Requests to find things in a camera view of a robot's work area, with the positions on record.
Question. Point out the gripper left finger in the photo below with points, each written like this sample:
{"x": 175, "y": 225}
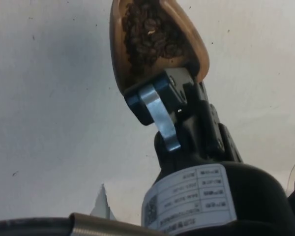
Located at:
{"x": 150, "y": 103}

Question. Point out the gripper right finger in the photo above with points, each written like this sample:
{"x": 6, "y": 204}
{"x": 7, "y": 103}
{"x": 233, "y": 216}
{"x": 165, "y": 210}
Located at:
{"x": 215, "y": 123}

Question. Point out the brown cup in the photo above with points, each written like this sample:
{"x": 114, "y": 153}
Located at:
{"x": 201, "y": 55}

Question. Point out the coffee beans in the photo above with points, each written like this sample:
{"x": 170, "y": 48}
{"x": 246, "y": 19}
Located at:
{"x": 147, "y": 37}

